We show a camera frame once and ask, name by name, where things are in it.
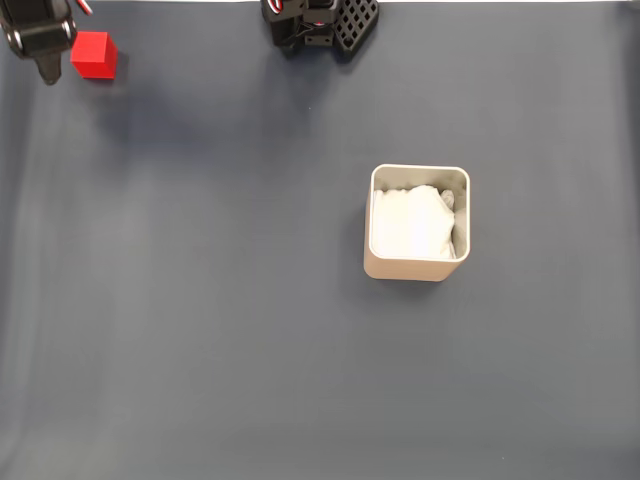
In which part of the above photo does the beige square box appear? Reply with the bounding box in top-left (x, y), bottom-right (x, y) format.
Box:
top-left (363, 163), bottom-right (472, 282)

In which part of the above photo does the red cube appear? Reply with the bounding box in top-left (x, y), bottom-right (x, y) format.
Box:
top-left (69, 30), bottom-right (119, 80)

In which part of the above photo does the dark grey table mat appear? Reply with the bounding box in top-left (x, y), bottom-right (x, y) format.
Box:
top-left (0, 2), bottom-right (640, 480)

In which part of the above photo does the white crumpled tissue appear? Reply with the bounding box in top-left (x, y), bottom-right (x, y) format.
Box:
top-left (372, 184), bottom-right (457, 260)

